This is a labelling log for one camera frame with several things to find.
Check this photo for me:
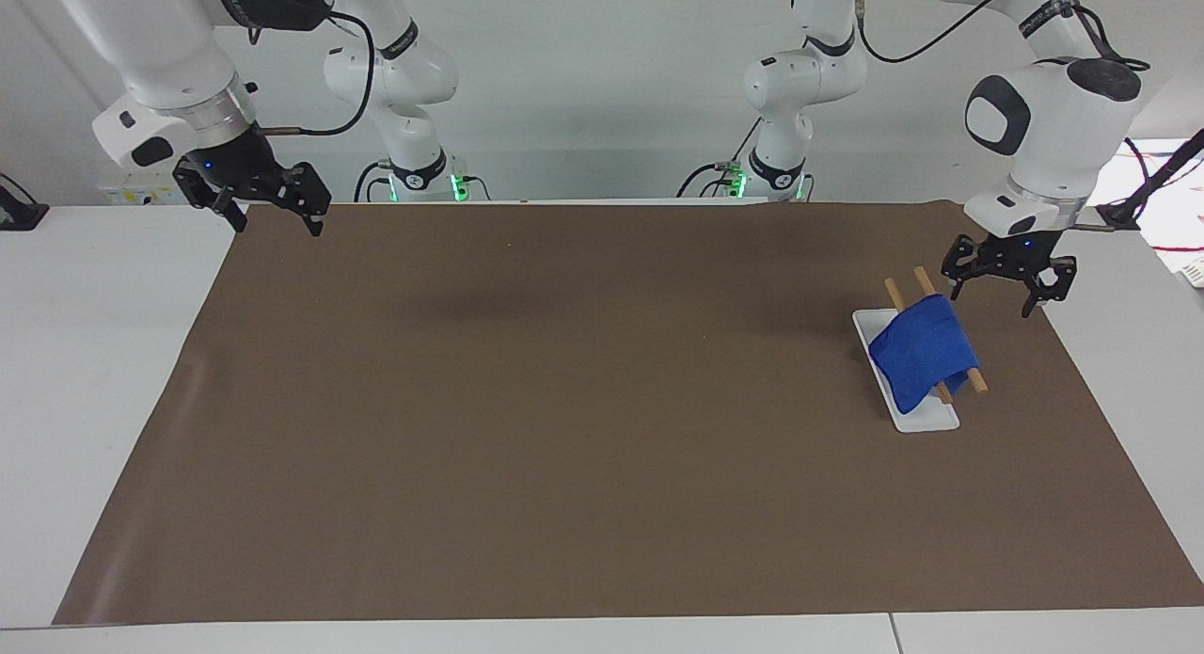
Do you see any wooden rod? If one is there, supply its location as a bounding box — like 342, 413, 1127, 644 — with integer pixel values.
913, 265, 990, 395
883, 277, 955, 407

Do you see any blue towel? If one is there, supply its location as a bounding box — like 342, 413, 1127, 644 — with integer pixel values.
867, 294, 982, 417

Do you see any black cable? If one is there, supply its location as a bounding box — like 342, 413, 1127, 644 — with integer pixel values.
246, 10, 378, 138
853, 0, 1056, 65
1050, 0, 1151, 72
354, 159, 393, 204
675, 116, 765, 200

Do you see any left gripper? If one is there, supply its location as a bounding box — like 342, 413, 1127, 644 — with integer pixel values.
942, 228, 1079, 319

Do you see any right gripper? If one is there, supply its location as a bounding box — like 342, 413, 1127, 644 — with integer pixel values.
173, 127, 333, 238

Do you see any white rack base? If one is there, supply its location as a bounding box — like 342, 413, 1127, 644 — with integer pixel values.
851, 307, 961, 435

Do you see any black stand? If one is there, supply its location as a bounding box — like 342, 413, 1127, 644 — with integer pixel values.
1094, 127, 1204, 232
0, 172, 50, 232

